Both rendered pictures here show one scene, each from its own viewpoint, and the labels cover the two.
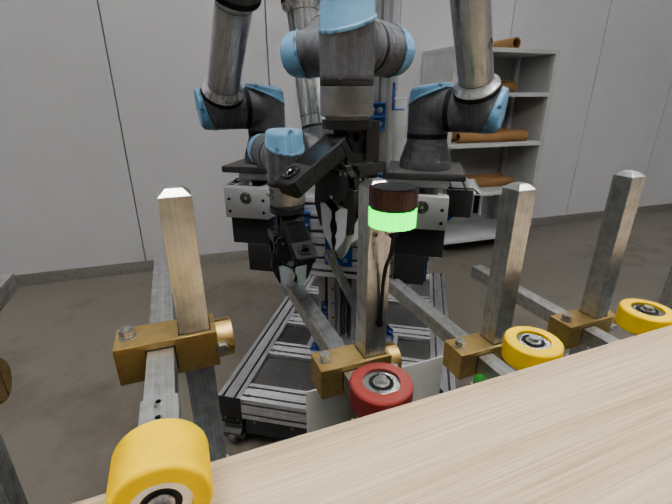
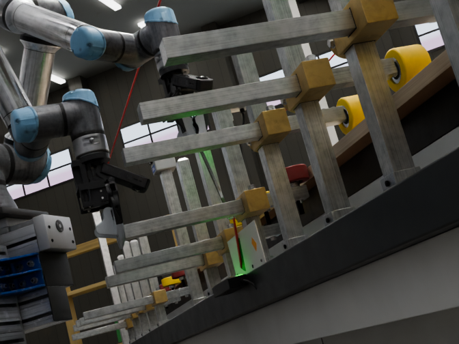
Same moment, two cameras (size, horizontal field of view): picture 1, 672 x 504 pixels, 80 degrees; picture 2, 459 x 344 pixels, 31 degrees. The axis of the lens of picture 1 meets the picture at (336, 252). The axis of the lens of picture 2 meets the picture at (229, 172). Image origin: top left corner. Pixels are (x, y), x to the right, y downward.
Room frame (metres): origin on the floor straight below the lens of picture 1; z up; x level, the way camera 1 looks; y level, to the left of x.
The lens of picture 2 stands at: (0.40, 1.82, 0.55)
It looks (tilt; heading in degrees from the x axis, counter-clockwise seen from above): 12 degrees up; 274
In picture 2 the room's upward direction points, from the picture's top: 15 degrees counter-clockwise
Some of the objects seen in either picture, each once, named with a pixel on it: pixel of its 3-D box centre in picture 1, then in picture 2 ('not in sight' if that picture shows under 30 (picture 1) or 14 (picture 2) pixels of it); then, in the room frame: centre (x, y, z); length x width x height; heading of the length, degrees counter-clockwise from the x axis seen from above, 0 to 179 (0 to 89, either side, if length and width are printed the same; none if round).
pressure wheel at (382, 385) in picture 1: (379, 413); (296, 190); (0.41, -0.06, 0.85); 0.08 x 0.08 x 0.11
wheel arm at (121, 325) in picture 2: not in sight; (114, 327); (1.51, -2.31, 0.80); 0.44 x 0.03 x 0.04; 21
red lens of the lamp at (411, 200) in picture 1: (393, 196); not in sight; (0.49, -0.07, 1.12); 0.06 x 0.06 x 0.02
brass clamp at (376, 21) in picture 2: not in sight; (360, 25); (0.25, 0.67, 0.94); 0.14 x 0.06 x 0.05; 111
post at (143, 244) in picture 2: not in sight; (154, 287); (1.08, -1.45, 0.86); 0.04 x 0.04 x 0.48; 21
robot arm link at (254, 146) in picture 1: (276, 151); (37, 125); (0.92, 0.13, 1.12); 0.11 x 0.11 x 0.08; 28
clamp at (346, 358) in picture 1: (357, 367); (251, 205); (0.52, -0.03, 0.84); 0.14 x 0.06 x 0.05; 111
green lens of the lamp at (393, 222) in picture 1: (392, 215); not in sight; (0.49, -0.07, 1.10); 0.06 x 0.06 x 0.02
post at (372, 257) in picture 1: (370, 334); (241, 187); (0.53, -0.05, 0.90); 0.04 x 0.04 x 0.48; 21
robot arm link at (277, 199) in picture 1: (285, 196); (91, 148); (0.82, 0.10, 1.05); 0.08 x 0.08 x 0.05
